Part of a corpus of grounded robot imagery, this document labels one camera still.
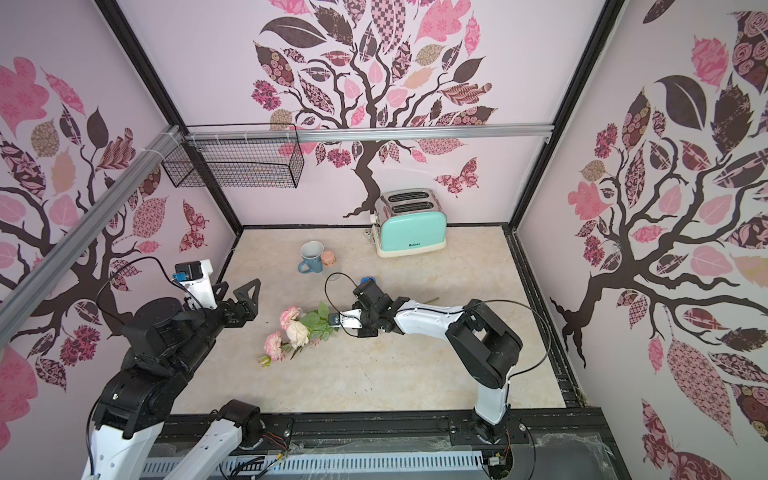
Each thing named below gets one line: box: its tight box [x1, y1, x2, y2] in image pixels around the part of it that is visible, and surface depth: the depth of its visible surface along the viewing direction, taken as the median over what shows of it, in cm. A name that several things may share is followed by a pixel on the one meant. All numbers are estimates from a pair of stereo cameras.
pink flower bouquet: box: [259, 302, 339, 367], surface depth 81 cm
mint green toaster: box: [374, 188, 448, 259], surface depth 106 cm
